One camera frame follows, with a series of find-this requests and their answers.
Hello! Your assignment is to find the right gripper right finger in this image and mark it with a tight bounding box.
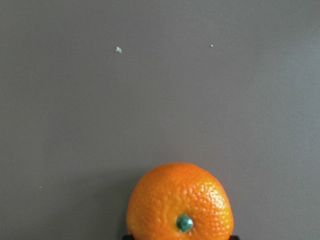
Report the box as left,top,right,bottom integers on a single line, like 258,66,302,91
229,235,241,240

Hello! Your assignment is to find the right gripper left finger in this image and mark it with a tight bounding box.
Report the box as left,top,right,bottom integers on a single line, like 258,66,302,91
122,235,133,240

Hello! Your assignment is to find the orange mandarin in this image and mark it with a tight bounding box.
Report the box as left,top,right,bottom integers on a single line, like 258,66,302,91
126,163,234,240

